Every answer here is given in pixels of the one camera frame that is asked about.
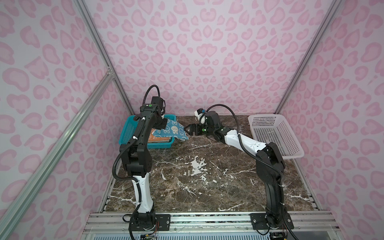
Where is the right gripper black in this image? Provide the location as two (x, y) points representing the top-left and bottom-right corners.
(183, 123), (216, 136)

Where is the blue patterned towel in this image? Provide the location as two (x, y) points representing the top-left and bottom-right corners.
(152, 119), (189, 141)

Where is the orange patterned towel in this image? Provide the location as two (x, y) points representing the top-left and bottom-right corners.
(148, 129), (171, 143)

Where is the teal plastic basket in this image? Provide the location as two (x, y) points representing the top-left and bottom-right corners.
(119, 116), (175, 149)

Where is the white plastic basket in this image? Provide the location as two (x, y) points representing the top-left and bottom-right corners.
(248, 114), (305, 160)

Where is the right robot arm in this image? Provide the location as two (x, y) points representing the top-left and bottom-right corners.
(184, 109), (287, 229)

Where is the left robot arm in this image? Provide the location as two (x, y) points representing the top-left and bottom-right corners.
(120, 96), (168, 229)

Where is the left diagonal aluminium strut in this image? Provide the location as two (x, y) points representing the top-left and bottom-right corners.
(1, 72), (114, 240)

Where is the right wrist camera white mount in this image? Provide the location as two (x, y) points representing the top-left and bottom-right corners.
(195, 108), (206, 125)

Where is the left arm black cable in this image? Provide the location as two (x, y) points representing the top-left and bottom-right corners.
(111, 84), (161, 217)

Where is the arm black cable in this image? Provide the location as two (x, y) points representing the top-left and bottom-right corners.
(199, 103), (299, 240)
(111, 84), (161, 217)

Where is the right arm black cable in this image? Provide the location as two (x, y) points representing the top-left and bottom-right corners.
(199, 103), (299, 240)

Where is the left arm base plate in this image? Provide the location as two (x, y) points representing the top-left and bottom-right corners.
(130, 213), (171, 232)

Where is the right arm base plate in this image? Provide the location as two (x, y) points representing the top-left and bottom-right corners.
(250, 213), (295, 231)

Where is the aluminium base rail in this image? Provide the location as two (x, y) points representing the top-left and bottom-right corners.
(81, 211), (344, 240)

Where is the left corner aluminium post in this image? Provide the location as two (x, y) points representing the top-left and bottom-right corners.
(73, 0), (135, 115)

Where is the corner aluminium post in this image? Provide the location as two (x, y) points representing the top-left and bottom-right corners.
(73, 0), (135, 115)
(275, 0), (345, 114)

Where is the right corner aluminium post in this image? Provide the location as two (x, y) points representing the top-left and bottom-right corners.
(275, 0), (345, 114)

